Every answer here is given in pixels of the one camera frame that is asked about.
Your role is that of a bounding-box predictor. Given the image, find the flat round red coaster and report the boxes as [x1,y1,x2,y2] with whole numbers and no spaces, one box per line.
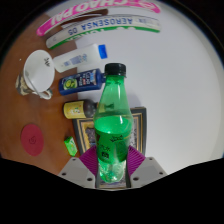
[20,123,45,157]

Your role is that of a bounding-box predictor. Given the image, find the long white and green box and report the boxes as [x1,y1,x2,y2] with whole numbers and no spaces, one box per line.
[45,14,161,51]

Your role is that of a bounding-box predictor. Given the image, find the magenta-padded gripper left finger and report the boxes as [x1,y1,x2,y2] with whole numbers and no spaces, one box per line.
[57,144,101,190]

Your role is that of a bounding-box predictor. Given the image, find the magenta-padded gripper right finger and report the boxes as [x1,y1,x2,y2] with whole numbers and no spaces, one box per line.
[124,145,168,190]

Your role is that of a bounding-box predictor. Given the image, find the brown pump bottle yellow label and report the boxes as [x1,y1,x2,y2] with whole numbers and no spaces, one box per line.
[63,99,100,120]

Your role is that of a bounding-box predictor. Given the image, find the dark blue pump bottle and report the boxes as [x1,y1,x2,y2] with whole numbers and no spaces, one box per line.
[58,68,108,97]

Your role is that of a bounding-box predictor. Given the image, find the black-framed group picture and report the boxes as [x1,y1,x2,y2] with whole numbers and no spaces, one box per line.
[71,106,148,158]

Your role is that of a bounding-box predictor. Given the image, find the small green packet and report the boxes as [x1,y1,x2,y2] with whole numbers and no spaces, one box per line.
[63,135,79,157]

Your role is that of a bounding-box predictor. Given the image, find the green plastic drink bottle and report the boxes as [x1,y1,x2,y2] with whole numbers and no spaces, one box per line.
[93,62,135,184]

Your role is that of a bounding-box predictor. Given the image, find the camouflage mug with white inside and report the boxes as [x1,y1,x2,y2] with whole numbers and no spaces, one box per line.
[14,49,56,101]

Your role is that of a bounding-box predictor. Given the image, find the long pink box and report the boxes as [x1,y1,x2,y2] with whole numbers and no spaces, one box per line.
[35,0,162,37]

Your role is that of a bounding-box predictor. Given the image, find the white bottle with blue cap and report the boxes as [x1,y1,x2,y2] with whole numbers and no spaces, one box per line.
[52,43,109,74]

